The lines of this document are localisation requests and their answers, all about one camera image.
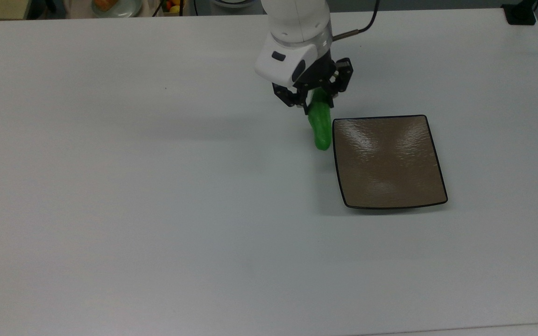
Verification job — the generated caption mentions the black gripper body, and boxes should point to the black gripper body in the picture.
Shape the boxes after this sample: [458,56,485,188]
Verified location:
[293,49,339,92]

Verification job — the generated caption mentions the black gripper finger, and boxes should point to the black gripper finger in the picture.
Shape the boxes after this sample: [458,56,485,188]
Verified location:
[326,58,354,99]
[272,83,310,115]

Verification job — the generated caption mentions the green chili pepper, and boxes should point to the green chili pepper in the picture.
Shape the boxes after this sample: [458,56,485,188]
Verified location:
[307,88,333,151]

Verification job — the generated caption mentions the brown square ceramic plate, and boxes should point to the brown square ceramic plate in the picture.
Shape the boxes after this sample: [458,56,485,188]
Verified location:
[332,114,448,210]

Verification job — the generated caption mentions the pale plate with bread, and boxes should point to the pale plate with bread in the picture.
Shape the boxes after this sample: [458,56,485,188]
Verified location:
[92,0,143,19]

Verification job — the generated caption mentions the black table corner clamp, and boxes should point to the black table corner clamp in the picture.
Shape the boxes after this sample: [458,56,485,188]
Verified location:
[502,0,538,26]

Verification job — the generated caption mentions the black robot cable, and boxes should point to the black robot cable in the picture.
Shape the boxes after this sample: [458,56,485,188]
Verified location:
[332,0,381,42]

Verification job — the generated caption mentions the wire basket of fruit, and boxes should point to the wire basket of fruit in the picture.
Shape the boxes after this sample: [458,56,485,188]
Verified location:
[153,0,186,17]

